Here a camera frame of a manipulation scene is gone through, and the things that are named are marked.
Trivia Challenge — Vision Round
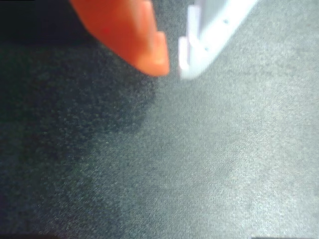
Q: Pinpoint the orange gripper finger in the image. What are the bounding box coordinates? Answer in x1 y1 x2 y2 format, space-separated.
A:
69 0 170 77

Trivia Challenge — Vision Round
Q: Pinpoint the dark grey felt mat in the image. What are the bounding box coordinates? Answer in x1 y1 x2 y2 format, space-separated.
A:
0 0 319 239

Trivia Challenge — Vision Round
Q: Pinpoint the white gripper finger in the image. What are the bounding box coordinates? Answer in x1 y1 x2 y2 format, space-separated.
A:
178 0 260 80

